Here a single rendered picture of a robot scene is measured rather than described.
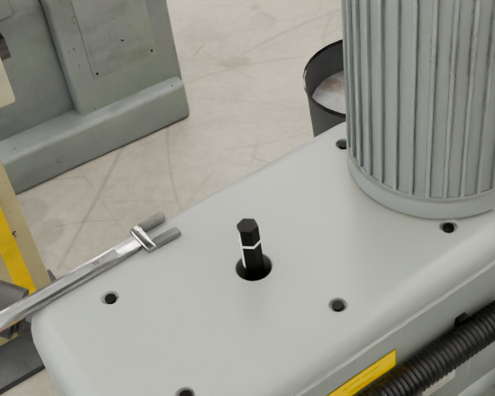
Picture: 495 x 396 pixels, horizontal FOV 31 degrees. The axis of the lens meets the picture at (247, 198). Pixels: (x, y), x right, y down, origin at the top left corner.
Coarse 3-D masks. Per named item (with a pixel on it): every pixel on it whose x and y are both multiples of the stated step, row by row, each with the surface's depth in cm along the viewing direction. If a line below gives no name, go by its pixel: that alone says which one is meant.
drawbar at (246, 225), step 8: (240, 224) 86; (248, 224) 86; (256, 224) 86; (240, 232) 85; (248, 232) 85; (256, 232) 86; (248, 240) 86; (256, 240) 86; (256, 248) 87; (248, 256) 88; (256, 256) 88; (248, 264) 88; (256, 264) 88; (248, 272) 89; (256, 272) 89; (264, 272) 90
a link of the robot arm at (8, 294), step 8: (0, 288) 144; (8, 288) 145; (16, 288) 146; (24, 288) 147; (0, 296) 143; (8, 296) 144; (16, 296) 144; (24, 296) 146; (0, 304) 143; (8, 304) 143; (24, 320) 143; (8, 328) 143; (16, 328) 145; (24, 328) 144; (0, 336) 145; (8, 336) 144; (24, 336) 147
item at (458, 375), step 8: (456, 368) 103; (464, 368) 104; (448, 376) 103; (456, 376) 104; (464, 376) 106; (440, 384) 103; (448, 384) 104; (456, 384) 106; (424, 392) 101; (432, 392) 103; (440, 392) 104
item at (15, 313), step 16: (144, 224) 95; (128, 240) 94; (144, 240) 93; (160, 240) 93; (96, 256) 92; (112, 256) 92; (128, 256) 93; (80, 272) 91; (96, 272) 91; (48, 288) 90; (64, 288) 90; (16, 304) 89; (32, 304) 89; (0, 320) 88; (16, 320) 88
